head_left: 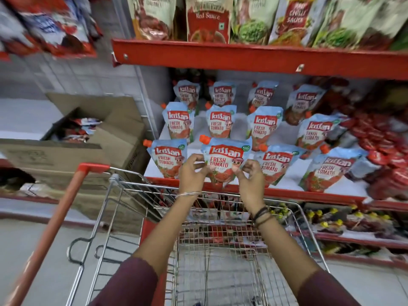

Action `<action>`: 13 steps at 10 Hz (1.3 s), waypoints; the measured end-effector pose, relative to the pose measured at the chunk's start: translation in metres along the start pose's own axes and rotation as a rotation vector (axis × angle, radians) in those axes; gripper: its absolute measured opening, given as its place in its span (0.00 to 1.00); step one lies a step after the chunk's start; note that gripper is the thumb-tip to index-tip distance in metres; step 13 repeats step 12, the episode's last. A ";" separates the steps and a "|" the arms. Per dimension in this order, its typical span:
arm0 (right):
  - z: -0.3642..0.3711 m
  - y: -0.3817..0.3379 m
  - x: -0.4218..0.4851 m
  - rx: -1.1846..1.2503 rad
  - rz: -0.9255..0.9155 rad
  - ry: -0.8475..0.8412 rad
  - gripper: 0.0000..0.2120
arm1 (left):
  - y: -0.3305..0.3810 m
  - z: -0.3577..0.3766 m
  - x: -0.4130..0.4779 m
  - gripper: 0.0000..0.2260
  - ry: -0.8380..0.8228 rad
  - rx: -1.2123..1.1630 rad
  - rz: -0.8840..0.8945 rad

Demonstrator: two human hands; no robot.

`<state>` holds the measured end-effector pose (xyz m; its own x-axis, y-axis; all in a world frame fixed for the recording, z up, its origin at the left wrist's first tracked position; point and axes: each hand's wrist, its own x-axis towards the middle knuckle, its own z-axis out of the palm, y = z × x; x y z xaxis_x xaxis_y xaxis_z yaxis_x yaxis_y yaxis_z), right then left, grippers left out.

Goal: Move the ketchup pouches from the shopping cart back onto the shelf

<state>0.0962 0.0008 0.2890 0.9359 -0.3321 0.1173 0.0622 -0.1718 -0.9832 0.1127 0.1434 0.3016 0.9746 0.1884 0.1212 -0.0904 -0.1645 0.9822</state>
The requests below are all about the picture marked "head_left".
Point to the red sauce pouch beige top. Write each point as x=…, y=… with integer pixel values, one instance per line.
x=208, y=25

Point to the row of yellow capped bottles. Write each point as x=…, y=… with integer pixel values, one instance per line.
x=323, y=224

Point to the person's right forearm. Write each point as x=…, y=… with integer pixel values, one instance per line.
x=283, y=251

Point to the white red label sauce pouch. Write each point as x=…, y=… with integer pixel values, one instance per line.
x=294, y=19

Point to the green picture sauce pouch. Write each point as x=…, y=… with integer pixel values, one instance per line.
x=344, y=28
x=253, y=25

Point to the person's left hand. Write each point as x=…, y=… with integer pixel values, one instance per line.
x=191, y=178

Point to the white brown sauce pouch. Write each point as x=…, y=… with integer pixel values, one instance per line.
x=153, y=19

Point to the Kissan pouches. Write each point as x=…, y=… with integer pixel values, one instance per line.
x=178, y=122

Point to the person's maroon right sleeve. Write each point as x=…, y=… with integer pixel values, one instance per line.
x=328, y=290

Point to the person's right hand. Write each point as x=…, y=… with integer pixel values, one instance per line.
x=253, y=188

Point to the person's maroon sleeve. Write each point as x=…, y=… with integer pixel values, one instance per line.
x=127, y=283
x=328, y=290

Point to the open cardboard box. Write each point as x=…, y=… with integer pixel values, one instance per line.
x=121, y=140

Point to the red edged white shelf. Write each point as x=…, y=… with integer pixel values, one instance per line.
x=291, y=180

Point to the pile of dark red packets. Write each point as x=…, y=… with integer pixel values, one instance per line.
x=382, y=149

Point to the person's left forearm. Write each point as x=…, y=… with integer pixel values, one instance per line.
x=169, y=232

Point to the pale green dark sauce pouch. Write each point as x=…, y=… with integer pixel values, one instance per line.
x=389, y=25

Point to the black wrist bands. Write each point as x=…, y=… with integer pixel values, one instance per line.
x=263, y=215

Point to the closed cardboard box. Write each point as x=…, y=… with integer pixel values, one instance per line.
x=92, y=200

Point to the silver bangle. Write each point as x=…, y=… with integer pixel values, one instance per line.
x=188, y=194

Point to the person's maroon left sleeve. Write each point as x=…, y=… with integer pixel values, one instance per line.
x=127, y=283

